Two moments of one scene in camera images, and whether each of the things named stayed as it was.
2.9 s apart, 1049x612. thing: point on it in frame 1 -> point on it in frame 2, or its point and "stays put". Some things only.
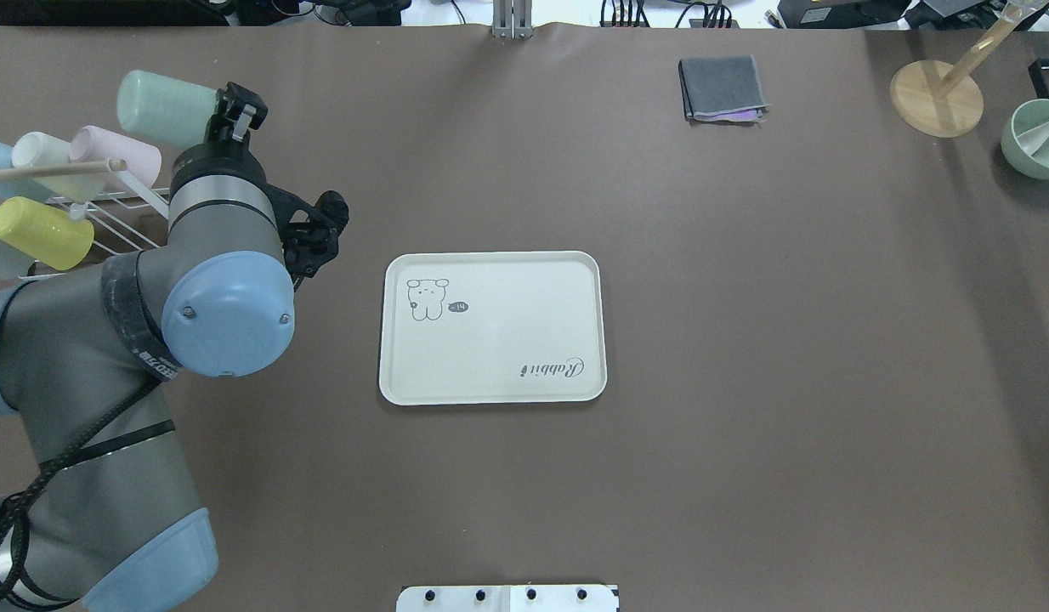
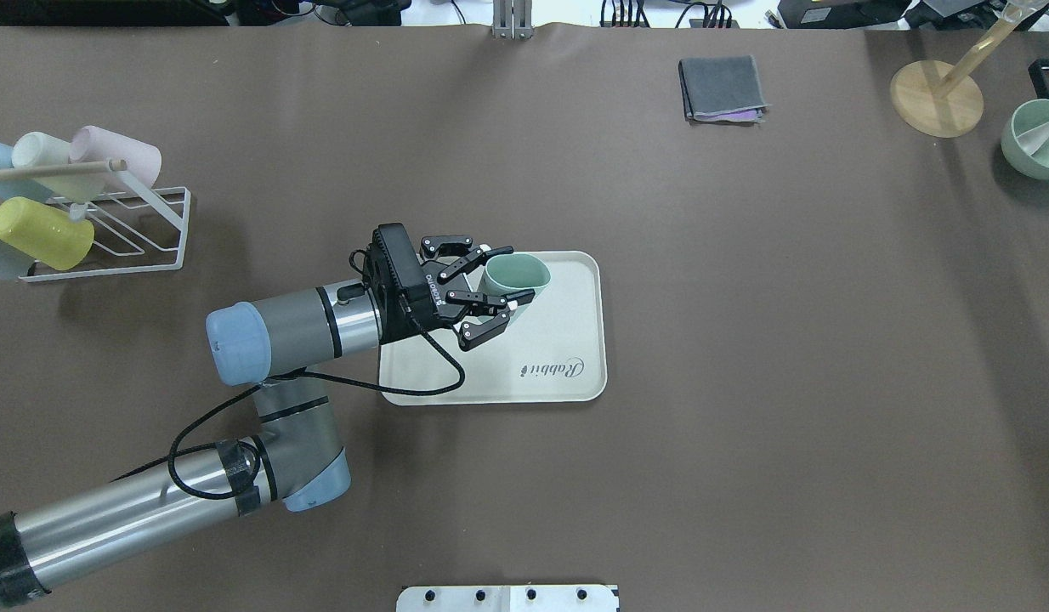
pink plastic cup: x=144 y=160 stays put
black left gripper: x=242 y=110 -> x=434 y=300
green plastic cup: x=165 y=108 -> x=513 y=273
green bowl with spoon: x=1035 y=139 stays put
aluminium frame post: x=512 y=19 stays put
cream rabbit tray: x=492 y=326 stays put
